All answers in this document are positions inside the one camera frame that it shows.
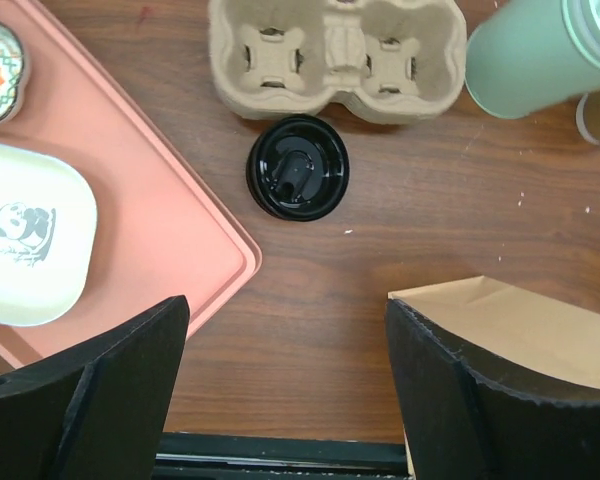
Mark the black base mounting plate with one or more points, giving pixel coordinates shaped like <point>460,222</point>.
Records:
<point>202,456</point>

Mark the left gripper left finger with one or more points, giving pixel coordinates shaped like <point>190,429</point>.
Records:
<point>95,410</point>

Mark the brown paper bag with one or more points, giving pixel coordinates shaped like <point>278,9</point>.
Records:
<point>535,331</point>

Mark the pink plastic tray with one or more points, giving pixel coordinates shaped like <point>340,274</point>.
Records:
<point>160,230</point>

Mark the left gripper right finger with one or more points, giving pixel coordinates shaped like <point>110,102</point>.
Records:
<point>470,414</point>

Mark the stack of black lids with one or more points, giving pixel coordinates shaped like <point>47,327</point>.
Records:
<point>298,169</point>

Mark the cream square bowl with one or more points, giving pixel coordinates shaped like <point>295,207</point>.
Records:
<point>48,222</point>

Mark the cardboard cup carrier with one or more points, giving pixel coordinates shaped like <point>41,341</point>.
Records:
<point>387,62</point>

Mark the green straw holder cup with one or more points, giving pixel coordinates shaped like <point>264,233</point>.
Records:
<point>530,55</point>

